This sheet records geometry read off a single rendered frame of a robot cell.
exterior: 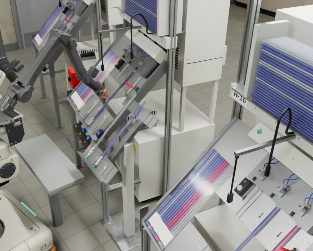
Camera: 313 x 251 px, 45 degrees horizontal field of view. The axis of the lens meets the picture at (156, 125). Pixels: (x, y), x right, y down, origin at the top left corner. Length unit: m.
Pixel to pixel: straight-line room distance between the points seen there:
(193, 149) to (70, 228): 1.10
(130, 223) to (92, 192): 0.60
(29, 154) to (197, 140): 1.24
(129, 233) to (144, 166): 0.49
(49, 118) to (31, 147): 1.52
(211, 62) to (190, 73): 0.18
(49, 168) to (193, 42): 1.24
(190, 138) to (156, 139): 0.30
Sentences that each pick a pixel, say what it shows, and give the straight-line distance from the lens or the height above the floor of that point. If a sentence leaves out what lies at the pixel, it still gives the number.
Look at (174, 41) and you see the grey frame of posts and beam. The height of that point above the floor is 1.36.
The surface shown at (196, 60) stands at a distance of 2.59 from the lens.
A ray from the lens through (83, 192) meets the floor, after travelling 3.25.
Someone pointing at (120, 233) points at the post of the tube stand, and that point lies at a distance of 2.89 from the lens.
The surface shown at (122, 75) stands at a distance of 2.73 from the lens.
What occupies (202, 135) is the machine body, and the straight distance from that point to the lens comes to 2.95.
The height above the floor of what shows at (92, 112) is 0.78.
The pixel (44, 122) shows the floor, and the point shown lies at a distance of 4.23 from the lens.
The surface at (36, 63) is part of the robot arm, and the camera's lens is 2.09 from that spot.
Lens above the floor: 2.17
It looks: 32 degrees down
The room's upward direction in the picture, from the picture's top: 1 degrees clockwise
